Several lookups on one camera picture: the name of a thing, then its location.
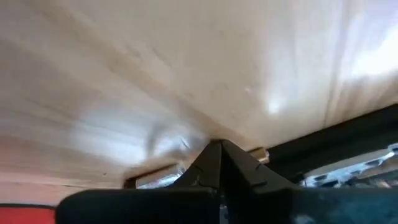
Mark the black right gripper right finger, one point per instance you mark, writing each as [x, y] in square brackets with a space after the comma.
[295, 207]

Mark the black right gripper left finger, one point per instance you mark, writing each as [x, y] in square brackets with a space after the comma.
[155, 207]

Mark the red desk lamp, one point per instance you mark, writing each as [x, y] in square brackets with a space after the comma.
[25, 216]

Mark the silver metal bracket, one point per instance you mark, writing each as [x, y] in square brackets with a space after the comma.
[342, 174]

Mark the black aluminium table frame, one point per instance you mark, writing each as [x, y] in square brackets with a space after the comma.
[342, 140]

